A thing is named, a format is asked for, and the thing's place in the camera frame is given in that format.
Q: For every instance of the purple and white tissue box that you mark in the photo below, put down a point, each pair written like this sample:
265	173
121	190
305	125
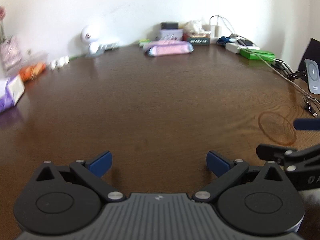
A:
11	93

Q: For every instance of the small green and white box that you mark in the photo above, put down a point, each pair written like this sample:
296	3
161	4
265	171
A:
144	42

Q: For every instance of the small black box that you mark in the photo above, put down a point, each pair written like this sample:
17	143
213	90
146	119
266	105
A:
169	25

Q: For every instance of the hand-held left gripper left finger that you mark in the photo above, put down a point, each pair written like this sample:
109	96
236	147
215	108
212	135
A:
101	163

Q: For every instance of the pink and blue garment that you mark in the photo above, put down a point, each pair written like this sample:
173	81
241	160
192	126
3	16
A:
170	48

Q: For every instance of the white power strip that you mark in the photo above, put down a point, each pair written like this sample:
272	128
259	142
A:
241	47

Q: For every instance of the bright green box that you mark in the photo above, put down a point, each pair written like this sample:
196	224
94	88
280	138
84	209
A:
257	54

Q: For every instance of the small white containers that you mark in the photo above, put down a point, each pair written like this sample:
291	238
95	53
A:
59	63

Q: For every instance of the basket of orange fruit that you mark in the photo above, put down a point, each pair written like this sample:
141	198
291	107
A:
32	71

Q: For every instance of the patterned glass vase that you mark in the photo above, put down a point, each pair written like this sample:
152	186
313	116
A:
10	55

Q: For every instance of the dark green tissue box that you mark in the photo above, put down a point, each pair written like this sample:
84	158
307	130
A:
198	40

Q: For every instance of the white flat device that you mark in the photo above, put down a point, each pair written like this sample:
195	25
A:
109	46

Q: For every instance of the white round-headed robot toy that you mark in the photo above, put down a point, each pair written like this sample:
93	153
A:
90	38

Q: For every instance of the pale patterned storage box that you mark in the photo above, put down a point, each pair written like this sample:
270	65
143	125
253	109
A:
171	34

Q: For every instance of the pink artificial flowers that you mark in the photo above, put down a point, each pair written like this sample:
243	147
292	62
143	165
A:
2	22

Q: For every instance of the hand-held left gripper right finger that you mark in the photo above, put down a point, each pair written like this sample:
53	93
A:
217	163

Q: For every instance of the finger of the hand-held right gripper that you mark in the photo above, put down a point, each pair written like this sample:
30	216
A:
271	152
307	124

